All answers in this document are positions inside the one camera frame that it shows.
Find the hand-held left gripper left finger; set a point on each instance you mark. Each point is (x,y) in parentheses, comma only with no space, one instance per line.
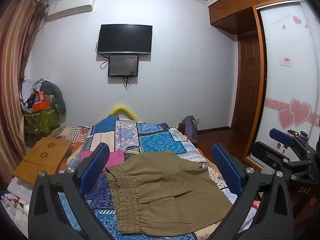
(98,162)

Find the wooden bed post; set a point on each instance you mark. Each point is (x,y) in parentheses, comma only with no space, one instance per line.
(181,128)

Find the white air conditioner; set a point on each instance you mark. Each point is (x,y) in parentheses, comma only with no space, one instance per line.
(71,6)

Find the striped brown curtain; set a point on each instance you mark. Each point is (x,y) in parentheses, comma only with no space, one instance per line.
(12,80)

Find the brown wooden door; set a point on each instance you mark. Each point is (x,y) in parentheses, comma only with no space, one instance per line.
(247,85)

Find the wooden wardrobe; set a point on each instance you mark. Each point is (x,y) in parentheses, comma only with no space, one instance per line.
(230,10)

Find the wooden lap desk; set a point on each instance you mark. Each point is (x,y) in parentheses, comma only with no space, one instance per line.
(42,158)

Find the striped orange cloth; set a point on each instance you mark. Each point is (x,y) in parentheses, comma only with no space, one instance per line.
(72,133)

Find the olive green pants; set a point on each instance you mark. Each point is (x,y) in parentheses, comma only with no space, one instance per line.
(165,190)

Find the blue patchwork blanket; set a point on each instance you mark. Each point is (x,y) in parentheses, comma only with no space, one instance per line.
(150,140)

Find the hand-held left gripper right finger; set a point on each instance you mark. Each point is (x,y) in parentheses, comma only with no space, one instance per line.
(225,165)

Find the pink cloth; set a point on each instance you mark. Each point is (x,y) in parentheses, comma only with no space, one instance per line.
(116,157)

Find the grey backpack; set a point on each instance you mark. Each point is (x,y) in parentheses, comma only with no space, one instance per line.
(191,130)

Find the pile of light clothes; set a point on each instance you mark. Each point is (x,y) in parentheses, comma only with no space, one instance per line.
(17,205)

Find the orange box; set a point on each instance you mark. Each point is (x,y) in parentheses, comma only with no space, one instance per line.
(41,106)

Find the white crumpled cloth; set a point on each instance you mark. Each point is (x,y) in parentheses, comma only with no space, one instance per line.
(28,86)

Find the green storage bag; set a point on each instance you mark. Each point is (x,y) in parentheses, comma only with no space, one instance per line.
(41,121)

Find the white heart-print sliding door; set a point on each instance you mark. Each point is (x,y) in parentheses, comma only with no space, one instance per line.
(287,92)

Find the black wall television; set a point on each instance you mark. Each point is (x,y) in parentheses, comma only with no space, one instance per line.
(125,39)

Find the small black wall monitor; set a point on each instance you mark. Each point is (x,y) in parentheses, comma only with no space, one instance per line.
(123,65)

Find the yellow foam tube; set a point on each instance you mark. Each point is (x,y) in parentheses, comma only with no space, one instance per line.
(122,109)

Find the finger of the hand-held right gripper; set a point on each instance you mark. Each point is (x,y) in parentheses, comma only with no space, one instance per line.
(282,135)
(268,152)

